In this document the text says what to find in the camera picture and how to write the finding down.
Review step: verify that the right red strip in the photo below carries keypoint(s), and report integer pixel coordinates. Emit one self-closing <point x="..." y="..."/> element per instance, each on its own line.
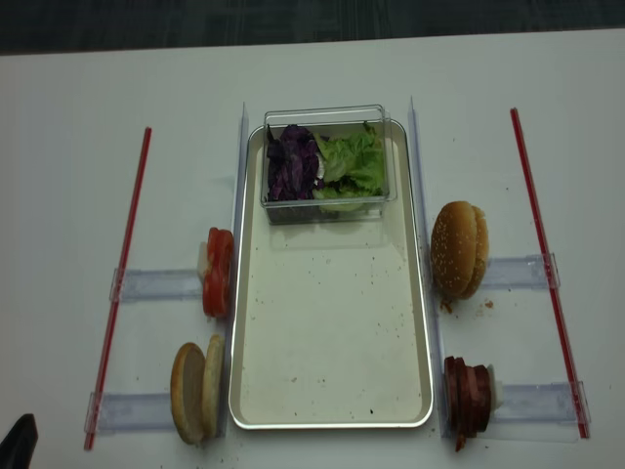
<point x="568" y="358"/>

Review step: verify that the sesame bun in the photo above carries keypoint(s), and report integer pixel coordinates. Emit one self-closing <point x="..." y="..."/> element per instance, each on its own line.
<point x="453" y="248"/>
<point x="482" y="251"/>

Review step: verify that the red tomato slices stack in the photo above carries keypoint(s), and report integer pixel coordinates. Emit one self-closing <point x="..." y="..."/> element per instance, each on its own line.
<point x="215" y="293"/>

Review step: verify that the silver metal tray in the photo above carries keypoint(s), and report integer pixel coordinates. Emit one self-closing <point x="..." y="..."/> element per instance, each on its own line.
<point x="330" y="327"/>

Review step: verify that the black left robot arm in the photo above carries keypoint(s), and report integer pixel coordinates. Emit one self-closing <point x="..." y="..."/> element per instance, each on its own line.
<point x="18" y="446"/>

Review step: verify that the purple cabbage leaves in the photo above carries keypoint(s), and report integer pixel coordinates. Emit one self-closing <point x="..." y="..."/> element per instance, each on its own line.
<point x="293" y="172"/>

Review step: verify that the lower left clear rail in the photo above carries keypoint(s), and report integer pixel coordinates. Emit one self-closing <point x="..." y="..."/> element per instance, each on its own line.
<point x="110" y="413"/>

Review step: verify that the clear rail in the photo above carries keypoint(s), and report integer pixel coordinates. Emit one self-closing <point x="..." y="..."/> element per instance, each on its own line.
<point x="110" y="413"/>
<point x="131" y="285"/>
<point x="536" y="272"/>
<point x="560" y="403"/>

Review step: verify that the upper left clear rail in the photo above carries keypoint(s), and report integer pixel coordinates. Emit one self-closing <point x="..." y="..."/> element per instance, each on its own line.
<point x="131" y="285"/>

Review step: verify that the tan bottom bun slice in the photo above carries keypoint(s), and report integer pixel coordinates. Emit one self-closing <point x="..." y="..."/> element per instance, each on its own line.
<point x="185" y="393"/>

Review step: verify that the sesame bun behind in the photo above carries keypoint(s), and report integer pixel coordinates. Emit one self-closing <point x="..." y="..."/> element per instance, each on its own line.
<point x="482" y="251"/>

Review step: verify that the upper right clear rail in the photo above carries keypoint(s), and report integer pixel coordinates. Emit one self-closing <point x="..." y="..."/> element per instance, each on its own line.
<point x="536" y="272"/>

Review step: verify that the red strip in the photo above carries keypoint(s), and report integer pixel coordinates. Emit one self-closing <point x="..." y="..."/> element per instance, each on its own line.
<point x="568" y="358"/>
<point x="94" y="408"/>

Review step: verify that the clear plastic salad box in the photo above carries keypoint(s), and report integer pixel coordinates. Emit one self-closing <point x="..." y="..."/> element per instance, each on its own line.
<point x="329" y="122"/>

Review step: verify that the brown meat patty slices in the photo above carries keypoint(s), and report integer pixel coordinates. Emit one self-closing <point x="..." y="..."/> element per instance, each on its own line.
<point x="469" y="394"/>

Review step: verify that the left red strip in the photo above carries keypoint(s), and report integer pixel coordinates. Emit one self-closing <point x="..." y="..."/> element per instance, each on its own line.
<point x="94" y="408"/>

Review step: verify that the green lettuce leaves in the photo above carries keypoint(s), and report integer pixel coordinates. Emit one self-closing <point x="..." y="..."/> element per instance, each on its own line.
<point x="353" y="166"/>

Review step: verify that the right long clear divider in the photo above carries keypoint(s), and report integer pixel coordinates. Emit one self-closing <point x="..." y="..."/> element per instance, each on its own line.
<point x="423" y="240"/>

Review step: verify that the lower right clear rail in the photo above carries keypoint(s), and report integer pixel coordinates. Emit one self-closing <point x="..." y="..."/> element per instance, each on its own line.
<point x="560" y="403"/>

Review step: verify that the white pusher behind patties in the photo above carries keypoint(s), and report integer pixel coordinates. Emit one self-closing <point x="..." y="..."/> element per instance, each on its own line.
<point x="494" y="388"/>

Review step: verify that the white pusher behind tomato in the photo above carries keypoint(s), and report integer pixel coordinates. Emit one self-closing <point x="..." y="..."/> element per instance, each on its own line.
<point x="203" y="264"/>

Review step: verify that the sesame top bun front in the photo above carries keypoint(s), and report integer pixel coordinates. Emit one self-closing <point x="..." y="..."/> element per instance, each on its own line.
<point x="453" y="248"/>

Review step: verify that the pale bun slice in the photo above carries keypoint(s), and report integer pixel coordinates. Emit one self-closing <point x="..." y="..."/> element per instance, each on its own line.
<point x="211" y="385"/>

